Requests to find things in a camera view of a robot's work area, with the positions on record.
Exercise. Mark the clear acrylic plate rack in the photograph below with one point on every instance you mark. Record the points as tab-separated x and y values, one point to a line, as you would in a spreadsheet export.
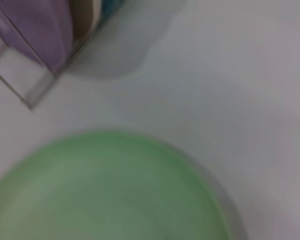
37	87

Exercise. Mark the lilac purple plate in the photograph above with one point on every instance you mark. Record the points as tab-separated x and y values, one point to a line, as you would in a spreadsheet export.
40	27

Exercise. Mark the light green plate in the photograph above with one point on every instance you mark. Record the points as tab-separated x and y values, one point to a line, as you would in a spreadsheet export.
110	192

